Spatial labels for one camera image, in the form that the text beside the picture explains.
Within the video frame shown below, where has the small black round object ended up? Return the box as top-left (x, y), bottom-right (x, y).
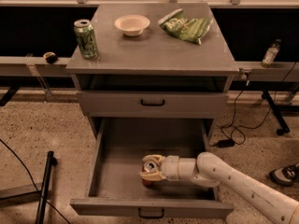
top-left (43, 52), bottom-right (58, 63)

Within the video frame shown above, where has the black metal stand leg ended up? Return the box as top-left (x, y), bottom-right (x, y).
top-left (0, 150), bottom-right (58, 224)

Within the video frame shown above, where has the closed grey top drawer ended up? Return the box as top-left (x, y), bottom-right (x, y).
top-left (77, 91), bottom-right (228, 119)

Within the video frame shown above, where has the white bowl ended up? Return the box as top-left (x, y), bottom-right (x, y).
top-left (114, 15), bottom-right (150, 36)

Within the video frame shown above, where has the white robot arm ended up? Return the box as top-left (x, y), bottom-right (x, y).
top-left (140, 152), bottom-right (299, 224)

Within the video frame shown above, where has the red coke can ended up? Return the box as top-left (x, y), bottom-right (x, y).
top-left (140, 161), bottom-right (161, 189)

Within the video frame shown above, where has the black floor cable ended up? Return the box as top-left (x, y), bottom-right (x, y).
top-left (0, 139), bottom-right (71, 224)

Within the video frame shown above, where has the grey sneaker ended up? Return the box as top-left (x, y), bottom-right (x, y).
top-left (269, 163), bottom-right (299, 187)

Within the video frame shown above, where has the black table leg right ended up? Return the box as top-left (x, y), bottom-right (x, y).
top-left (262, 90), bottom-right (299, 135)

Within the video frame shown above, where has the clear plastic bottle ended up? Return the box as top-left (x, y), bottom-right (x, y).
top-left (262, 39), bottom-right (281, 67)

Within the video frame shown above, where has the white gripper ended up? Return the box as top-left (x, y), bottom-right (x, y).
top-left (140, 154), bottom-right (198, 182)

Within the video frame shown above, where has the black power cable with adapter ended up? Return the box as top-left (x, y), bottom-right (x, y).
top-left (212, 61), bottom-right (298, 148)

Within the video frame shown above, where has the open grey middle drawer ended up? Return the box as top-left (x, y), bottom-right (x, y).
top-left (70, 118), bottom-right (234, 219)

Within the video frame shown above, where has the green soda can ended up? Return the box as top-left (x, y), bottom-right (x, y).
top-left (74, 19), bottom-right (98, 59)

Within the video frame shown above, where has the green chip bag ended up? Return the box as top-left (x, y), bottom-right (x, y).
top-left (158, 8), bottom-right (213, 45)

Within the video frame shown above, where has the grey drawer cabinet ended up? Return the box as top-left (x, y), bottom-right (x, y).
top-left (66, 3), bottom-right (238, 134)

